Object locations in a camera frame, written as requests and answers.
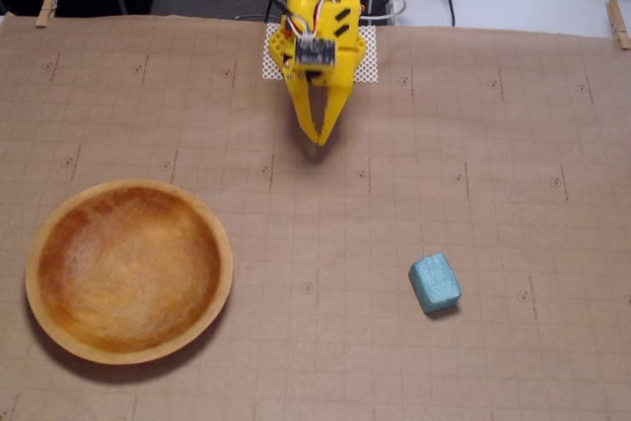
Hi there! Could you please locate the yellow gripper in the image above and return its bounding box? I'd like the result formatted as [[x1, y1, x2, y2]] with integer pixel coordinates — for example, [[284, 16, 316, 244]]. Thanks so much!
[[279, 0, 369, 148]]

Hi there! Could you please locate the blue block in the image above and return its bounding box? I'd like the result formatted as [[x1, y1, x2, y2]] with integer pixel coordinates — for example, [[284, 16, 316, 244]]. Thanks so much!
[[408, 250, 463, 315]]

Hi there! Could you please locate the yellow robot base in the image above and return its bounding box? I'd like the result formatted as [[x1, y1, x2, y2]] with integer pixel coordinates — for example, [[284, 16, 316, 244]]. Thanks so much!
[[267, 26, 370, 85]]

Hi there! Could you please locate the round wooden bowl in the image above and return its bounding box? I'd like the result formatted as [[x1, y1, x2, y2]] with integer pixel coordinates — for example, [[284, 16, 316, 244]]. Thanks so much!
[[25, 178, 235, 366]]

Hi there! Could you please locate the white perforated mat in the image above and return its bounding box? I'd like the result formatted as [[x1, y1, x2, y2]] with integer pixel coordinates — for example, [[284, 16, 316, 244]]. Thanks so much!
[[261, 22, 380, 85]]

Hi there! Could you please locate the brown grid paper mat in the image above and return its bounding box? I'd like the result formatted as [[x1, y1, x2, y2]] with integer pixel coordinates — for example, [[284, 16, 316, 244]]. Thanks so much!
[[0, 14, 631, 421]]

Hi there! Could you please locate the wooden clothespin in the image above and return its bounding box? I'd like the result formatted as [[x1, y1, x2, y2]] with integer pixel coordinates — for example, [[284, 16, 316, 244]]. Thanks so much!
[[35, 0, 62, 29], [604, 0, 631, 51]]

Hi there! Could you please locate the small camera circuit board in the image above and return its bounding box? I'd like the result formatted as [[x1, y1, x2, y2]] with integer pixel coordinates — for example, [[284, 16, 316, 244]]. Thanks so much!
[[294, 37, 338, 67]]

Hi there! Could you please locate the red white servo wire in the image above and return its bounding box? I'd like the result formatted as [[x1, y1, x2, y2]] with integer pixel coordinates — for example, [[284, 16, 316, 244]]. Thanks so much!
[[290, 0, 342, 42]]

